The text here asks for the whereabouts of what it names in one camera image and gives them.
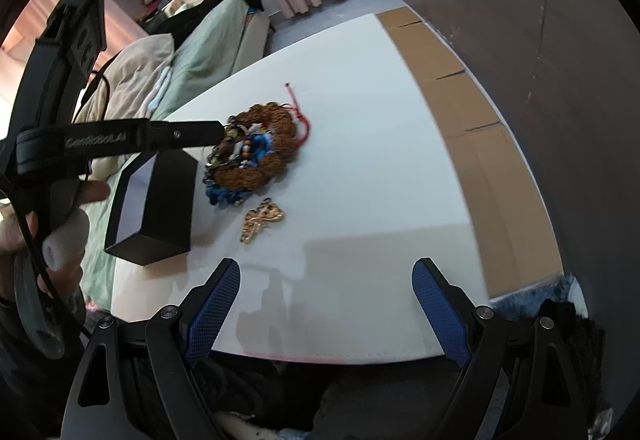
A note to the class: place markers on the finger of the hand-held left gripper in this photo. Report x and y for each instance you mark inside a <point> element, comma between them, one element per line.
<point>190,133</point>

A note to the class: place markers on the dark furry rug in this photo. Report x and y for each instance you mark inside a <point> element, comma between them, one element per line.
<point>565,310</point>

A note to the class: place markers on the green bed mattress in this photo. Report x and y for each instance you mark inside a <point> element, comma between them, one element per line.
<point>210,50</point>

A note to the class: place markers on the gold pendant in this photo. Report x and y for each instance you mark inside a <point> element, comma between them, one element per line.
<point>262,217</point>

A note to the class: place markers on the person's left hand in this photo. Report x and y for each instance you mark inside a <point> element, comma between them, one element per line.
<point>67,240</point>

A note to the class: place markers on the black jewelry box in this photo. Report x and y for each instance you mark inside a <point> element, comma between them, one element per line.
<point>167,200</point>

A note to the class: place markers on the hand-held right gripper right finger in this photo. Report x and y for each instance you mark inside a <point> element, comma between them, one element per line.
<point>442,315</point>

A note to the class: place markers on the beige blanket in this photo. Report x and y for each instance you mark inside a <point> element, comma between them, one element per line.
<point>130,70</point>

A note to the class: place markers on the flat cardboard sheet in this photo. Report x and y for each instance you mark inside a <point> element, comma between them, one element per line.
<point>480,160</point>

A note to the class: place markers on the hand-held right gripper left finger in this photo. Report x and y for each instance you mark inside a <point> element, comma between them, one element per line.
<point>212,315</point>

